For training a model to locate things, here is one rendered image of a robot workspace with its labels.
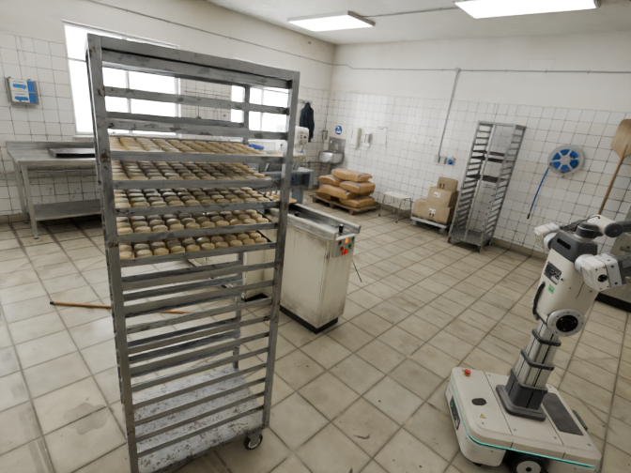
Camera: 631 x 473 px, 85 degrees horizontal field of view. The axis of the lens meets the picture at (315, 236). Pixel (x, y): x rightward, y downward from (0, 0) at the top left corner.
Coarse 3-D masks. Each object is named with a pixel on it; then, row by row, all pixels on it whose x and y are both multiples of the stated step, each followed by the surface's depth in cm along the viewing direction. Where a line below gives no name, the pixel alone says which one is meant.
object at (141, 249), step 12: (156, 240) 135; (168, 240) 138; (180, 240) 141; (192, 240) 139; (204, 240) 140; (216, 240) 142; (228, 240) 145; (240, 240) 149; (252, 240) 146; (264, 240) 148; (120, 252) 122; (132, 252) 123; (144, 252) 124; (156, 252) 125; (168, 252) 128
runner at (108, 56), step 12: (108, 60) 96; (120, 60) 97; (132, 60) 99; (144, 60) 100; (156, 60) 102; (180, 72) 106; (192, 72) 108; (204, 72) 109; (216, 72) 111; (228, 72) 113; (240, 72) 115; (264, 84) 121; (276, 84) 123
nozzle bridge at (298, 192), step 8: (304, 168) 322; (272, 176) 292; (280, 176) 298; (296, 176) 313; (304, 176) 318; (312, 176) 316; (296, 184) 314; (304, 184) 319; (312, 184) 319; (296, 192) 331
